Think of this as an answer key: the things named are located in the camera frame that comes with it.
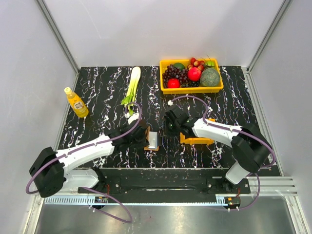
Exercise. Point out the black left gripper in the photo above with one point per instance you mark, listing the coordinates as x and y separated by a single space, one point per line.
144 142

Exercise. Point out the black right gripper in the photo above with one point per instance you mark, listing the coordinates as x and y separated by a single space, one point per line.
166 119

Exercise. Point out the orange leather card holder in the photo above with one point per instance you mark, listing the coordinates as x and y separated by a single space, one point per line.
153 139

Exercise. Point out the small yellow plastic bin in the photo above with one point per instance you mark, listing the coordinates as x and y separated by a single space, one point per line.
187 137

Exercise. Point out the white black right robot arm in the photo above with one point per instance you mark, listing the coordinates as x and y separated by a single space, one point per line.
249 147

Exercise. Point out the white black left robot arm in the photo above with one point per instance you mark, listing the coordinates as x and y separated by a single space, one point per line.
53 171

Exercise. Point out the red apple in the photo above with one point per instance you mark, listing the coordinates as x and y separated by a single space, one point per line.
173 83

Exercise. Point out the dark blueberry cluster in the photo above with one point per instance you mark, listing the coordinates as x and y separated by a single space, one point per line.
190 84

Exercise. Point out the purple grape bunch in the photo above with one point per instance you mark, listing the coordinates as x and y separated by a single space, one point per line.
172 72

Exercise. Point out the green white celery stalk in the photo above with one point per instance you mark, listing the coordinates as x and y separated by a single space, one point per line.
132 90

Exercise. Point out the red pomegranate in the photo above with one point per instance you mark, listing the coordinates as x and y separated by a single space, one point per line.
194 74

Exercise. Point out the green netted melon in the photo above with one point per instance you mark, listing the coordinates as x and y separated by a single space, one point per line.
209 78

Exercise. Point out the green lime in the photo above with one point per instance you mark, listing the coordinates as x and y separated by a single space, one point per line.
179 66

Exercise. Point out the yellow fruit tray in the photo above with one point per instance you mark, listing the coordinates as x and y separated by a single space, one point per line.
200 89

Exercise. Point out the red cherry cluster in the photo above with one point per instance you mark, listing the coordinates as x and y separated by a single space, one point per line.
196 63

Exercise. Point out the green apple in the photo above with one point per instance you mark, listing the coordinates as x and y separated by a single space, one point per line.
209 64

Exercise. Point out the yellow juice bottle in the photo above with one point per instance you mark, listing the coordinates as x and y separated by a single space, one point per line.
76 103

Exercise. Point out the white cable duct strip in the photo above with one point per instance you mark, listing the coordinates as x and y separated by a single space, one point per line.
146 201

